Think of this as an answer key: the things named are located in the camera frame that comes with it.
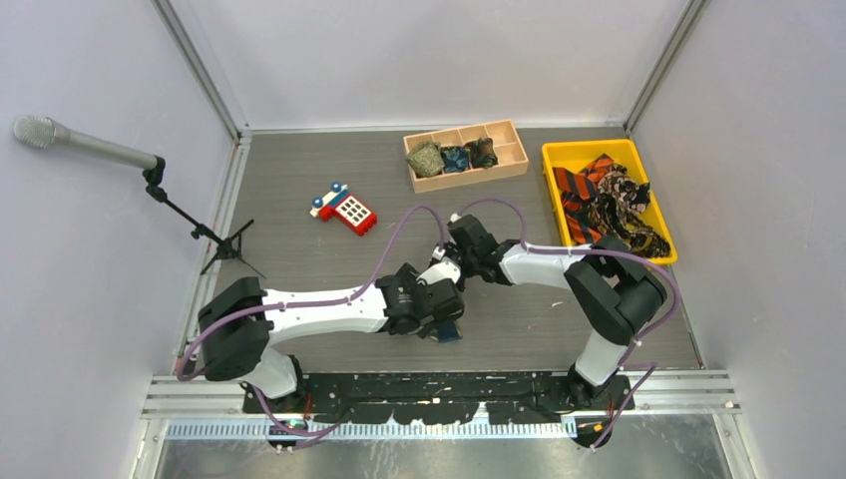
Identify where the blue yellow floral tie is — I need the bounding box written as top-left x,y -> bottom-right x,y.
427,321 -> 462,343

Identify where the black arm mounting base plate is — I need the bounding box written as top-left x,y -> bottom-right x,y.
242,372 -> 635,446

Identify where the wooden divided tray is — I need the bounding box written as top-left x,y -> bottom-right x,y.
403,120 -> 529,194

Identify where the silver microphone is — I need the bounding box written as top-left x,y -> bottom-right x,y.
13,116 -> 162,170

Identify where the red white toy brick block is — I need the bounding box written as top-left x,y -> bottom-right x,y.
309,182 -> 378,237

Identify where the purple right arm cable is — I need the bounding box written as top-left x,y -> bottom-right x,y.
450,198 -> 683,452

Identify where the orange navy striped tie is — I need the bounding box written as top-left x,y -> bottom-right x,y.
553,154 -> 623,244

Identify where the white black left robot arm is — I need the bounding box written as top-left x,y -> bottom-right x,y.
201,260 -> 464,413

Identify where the dark brown rolled tie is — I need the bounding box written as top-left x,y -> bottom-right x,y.
464,138 -> 499,169

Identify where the olive green rolled tie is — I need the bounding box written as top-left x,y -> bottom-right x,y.
406,141 -> 445,178

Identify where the black floral patterned tie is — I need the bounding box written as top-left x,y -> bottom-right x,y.
601,164 -> 671,258

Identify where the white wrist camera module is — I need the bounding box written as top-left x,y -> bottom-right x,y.
416,257 -> 462,285

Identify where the blue rolled tie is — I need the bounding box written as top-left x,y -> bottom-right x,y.
440,146 -> 471,174

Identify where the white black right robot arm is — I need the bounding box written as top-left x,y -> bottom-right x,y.
433,215 -> 668,410

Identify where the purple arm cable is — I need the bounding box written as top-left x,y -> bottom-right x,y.
175,205 -> 454,451
450,198 -> 683,452

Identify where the yellow plastic bin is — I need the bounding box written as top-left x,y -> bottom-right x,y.
542,139 -> 678,265

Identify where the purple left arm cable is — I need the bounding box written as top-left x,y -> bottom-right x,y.
175,205 -> 454,451

